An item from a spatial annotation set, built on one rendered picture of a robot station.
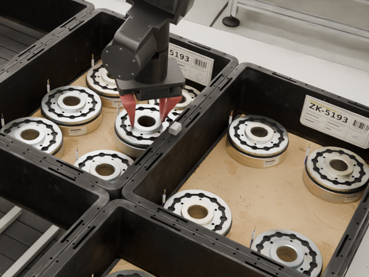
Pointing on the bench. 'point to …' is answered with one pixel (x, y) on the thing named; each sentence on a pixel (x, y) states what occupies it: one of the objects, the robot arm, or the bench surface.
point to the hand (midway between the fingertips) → (146, 118)
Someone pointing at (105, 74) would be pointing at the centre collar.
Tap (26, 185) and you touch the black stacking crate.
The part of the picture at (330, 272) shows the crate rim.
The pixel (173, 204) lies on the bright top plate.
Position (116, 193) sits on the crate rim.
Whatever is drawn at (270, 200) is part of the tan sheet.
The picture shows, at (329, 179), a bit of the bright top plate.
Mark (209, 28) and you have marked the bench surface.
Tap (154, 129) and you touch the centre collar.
